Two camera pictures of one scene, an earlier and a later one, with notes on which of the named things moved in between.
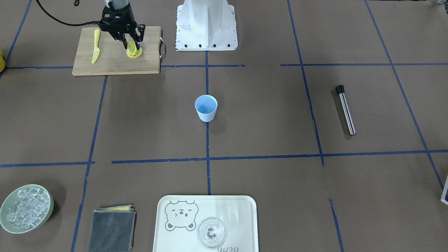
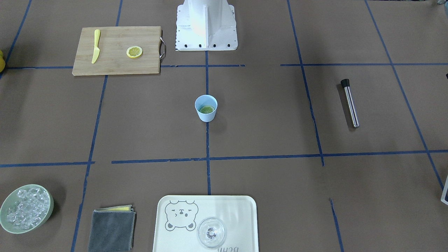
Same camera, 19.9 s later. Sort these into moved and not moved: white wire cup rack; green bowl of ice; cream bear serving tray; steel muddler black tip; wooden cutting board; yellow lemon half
Moved: steel muddler black tip; yellow lemon half
Not moved: wooden cutting board; white wire cup rack; green bowl of ice; cream bear serving tray
